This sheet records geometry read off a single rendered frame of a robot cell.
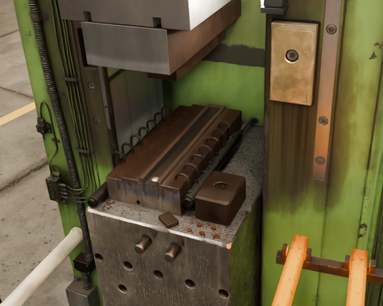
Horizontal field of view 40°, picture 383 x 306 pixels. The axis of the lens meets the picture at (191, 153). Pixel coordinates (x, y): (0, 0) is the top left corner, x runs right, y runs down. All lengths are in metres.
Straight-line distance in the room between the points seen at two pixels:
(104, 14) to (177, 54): 0.16
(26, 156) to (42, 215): 0.66
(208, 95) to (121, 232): 0.55
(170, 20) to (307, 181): 0.49
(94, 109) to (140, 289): 0.48
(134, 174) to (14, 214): 1.77
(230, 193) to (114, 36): 0.43
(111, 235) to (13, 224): 1.63
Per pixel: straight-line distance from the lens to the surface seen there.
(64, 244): 1.67
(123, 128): 1.47
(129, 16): 1.08
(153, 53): 1.08
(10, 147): 3.64
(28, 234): 2.83
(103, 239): 1.35
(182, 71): 1.22
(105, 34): 1.12
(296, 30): 1.08
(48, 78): 1.44
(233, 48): 1.55
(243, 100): 1.60
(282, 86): 1.13
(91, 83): 1.39
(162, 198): 1.25
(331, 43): 1.10
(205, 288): 1.29
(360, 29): 1.09
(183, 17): 1.02
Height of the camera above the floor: 1.68
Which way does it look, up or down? 31 degrees down
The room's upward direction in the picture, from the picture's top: 3 degrees counter-clockwise
